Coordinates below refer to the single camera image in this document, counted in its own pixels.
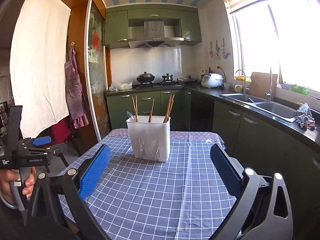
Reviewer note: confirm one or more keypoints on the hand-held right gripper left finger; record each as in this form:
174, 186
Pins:
96, 172

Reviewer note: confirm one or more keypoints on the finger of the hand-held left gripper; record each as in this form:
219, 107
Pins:
50, 151
42, 140

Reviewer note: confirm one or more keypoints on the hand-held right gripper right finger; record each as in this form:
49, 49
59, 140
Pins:
225, 170

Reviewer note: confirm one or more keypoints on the white plastic utensil holder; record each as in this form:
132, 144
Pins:
147, 132

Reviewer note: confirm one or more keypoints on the person's left hand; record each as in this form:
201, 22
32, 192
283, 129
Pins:
7, 185

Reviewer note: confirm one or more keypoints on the red chair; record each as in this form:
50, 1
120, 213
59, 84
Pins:
60, 130

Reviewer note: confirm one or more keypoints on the purple star-print tablecloth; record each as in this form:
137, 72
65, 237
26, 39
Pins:
190, 135

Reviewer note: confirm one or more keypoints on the purple checkered apron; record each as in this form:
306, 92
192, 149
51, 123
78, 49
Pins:
73, 92

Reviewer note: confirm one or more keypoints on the blue checkered tablecloth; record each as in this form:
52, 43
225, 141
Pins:
155, 192

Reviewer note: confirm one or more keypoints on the grey plastic spoon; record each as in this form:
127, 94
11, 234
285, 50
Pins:
129, 115

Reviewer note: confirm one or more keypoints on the white hanging sheet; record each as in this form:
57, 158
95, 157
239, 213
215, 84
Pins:
40, 62

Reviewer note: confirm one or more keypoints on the black kitchen countertop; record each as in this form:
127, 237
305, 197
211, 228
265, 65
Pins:
215, 91

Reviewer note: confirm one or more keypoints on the stainless steel double sink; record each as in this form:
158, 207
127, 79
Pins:
275, 108

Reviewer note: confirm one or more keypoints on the patterned glass sliding door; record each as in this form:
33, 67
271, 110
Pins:
96, 80

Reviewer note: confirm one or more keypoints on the yellow mug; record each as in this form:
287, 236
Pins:
238, 88

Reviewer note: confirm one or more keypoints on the gooseneck chrome faucet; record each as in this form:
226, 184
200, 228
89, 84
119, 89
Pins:
244, 85

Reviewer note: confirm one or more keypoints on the straight chrome faucet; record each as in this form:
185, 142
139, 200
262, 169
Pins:
269, 92

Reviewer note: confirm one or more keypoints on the white plastic bag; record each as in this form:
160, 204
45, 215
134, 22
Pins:
121, 86

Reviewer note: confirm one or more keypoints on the white rice cooker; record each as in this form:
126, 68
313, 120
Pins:
211, 80

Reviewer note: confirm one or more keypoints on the wooden cutting board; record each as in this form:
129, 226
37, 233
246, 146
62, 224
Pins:
260, 85

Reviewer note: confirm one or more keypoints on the crumpled grey rag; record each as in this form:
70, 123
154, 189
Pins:
303, 116

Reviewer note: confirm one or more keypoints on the black frying pan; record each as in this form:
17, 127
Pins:
190, 80

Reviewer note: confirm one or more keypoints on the black wok with lid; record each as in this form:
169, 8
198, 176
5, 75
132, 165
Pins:
145, 77

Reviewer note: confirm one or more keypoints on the gas stove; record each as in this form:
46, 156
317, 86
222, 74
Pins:
160, 85

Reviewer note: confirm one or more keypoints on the small black lidded pot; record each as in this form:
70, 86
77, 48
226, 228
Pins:
167, 77

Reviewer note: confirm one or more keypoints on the green bowl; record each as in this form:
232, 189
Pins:
299, 90

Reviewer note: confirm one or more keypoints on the stainless steel range hood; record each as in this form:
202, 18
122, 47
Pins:
153, 35

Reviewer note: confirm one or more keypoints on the hanging wall utensils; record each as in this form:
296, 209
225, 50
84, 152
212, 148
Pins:
220, 51

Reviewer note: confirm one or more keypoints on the green upper wall cabinets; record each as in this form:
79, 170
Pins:
115, 27

